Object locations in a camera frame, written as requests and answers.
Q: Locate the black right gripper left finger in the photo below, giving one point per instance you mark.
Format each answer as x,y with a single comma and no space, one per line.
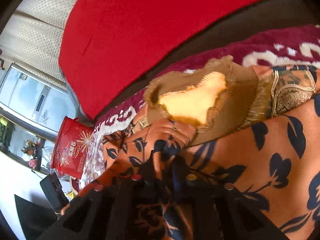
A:
126,211

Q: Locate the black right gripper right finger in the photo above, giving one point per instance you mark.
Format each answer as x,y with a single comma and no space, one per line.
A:
218,209

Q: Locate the orange floral print garment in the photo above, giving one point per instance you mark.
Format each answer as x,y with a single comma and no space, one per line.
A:
265,118

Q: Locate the black device on table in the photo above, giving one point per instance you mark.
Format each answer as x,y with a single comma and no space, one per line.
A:
52,189

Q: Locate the artificial flower bouquet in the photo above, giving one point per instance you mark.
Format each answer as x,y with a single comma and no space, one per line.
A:
33,152

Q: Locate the white refrigerator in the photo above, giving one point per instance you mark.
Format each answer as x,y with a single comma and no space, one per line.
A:
34,104

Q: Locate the red cloth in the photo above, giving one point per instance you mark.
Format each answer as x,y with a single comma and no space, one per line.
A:
108,44

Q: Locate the maroon cream floral blanket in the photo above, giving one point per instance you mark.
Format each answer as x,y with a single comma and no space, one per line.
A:
296,45

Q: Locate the cream dotted curtain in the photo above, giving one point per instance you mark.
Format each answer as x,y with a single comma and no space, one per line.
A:
32,37

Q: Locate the dark sofa backrest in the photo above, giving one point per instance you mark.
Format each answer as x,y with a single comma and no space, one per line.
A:
264,15

